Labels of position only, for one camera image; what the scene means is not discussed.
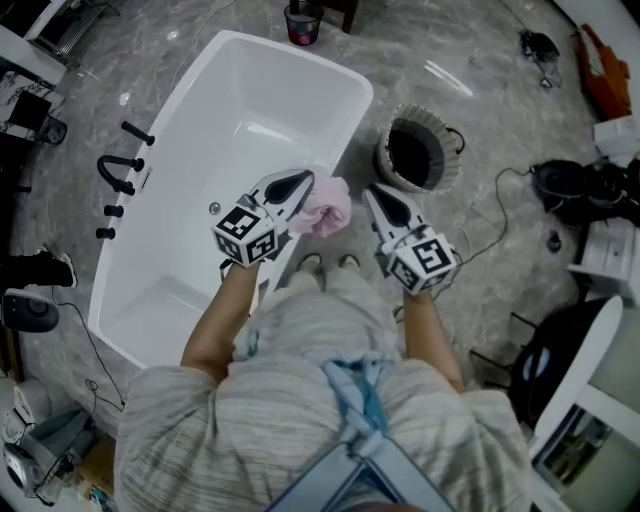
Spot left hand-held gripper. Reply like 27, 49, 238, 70
211, 168, 318, 267

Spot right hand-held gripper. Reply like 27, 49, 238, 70
362, 182, 457, 297

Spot pink cloth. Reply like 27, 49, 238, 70
288, 172, 353, 238

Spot grey pleated basket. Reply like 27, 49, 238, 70
373, 102, 466, 195

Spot person's right forearm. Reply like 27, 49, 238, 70
401, 291, 464, 394

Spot person's left forearm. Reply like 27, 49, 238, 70
180, 258, 262, 382

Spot white bathtub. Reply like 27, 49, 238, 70
87, 29, 375, 371

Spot person's grey trousers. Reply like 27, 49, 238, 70
232, 267, 404, 371

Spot black mesh wastebasket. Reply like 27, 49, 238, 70
283, 2, 323, 47

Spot black hand shower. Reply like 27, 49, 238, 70
120, 120, 156, 147

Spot black round chair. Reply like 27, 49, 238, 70
508, 297, 624, 427

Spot white drawer cabinet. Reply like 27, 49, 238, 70
566, 218, 640, 302

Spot white cardboard box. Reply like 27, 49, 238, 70
592, 116, 640, 157

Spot small black mesh bin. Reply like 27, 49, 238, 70
34, 113, 69, 147

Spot orange bag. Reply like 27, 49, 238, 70
572, 23, 632, 122

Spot person's grey striped shirt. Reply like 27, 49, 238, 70
113, 349, 539, 512

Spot white framed table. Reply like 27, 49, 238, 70
528, 294, 640, 512

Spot black square box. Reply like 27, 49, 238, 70
8, 91, 54, 135

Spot white shelf unit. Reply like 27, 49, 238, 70
0, 0, 70, 84

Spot grey storage box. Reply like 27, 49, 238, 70
24, 408, 97, 484

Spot white and silver appliance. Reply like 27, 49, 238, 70
0, 373, 52, 501

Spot black floor cable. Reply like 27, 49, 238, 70
457, 166, 539, 266

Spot light blue harness strap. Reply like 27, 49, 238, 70
264, 352, 456, 512

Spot black device with cables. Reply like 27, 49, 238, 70
517, 28, 562, 90

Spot thin black cable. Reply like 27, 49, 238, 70
48, 287, 126, 412

